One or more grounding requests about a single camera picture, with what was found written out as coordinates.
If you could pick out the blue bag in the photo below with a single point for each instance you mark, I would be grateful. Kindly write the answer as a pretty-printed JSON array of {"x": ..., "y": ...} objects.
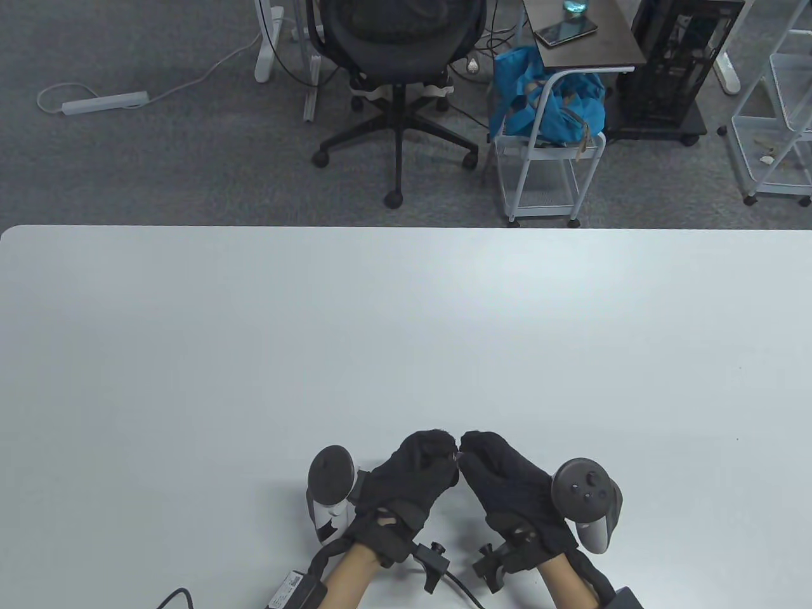
[{"x": 564, "y": 108}]

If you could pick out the white desk leg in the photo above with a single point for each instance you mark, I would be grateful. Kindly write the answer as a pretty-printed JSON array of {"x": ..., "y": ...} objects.
[
  {"x": 266, "y": 63},
  {"x": 728, "y": 76}
]

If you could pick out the white rolling side table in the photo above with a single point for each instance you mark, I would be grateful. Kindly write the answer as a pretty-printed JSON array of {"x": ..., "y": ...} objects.
[{"x": 596, "y": 47}]

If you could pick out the person's right hand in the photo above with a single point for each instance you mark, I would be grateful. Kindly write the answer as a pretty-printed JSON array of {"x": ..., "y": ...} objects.
[{"x": 514, "y": 501}]

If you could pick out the black box with white label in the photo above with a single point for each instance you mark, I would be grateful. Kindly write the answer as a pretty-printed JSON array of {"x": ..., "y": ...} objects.
[{"x": 292, "y": 590}]

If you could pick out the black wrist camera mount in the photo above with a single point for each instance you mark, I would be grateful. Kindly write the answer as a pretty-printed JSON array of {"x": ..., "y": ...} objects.
[
  {"x": 434, "y": 561},
  {"x": 491, "y": 568}
]

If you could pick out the aluminium post base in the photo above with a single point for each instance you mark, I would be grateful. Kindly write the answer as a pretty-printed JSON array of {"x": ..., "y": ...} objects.
[{"x": 311, "y": 95}]

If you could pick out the person's right forearm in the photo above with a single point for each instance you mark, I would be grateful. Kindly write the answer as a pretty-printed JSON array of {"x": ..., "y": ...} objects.
[{"x": 564, "y": 587}]

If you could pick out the grey hand controller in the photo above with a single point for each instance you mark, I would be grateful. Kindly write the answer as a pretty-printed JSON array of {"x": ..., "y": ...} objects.
[
  {"x": 330, "y": 472},
  {"x": 583, "y": 488}
]

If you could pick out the person's left forearm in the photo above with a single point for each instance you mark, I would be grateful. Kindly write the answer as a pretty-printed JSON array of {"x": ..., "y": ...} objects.
[{"x": 346, "y": 580}]

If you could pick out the white power strip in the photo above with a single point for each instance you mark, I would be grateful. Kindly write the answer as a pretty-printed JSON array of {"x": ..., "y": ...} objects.
[{"x": 104, "y": 101}]

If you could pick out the black computer case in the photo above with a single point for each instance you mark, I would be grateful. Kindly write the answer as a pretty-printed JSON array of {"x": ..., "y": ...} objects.
[{"x": 672, "y": 63}]

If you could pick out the black smartphone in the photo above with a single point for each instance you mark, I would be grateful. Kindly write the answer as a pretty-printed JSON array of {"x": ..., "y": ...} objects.
[{"x": 564, "y": 33}]

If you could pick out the black mesh office chair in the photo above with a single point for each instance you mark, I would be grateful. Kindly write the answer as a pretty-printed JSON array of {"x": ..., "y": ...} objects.
[{"x": 396, "y": 38}]

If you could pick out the person's left hand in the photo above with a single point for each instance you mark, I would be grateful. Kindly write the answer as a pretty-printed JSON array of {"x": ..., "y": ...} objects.
[{"x": 399, "y": 488}]

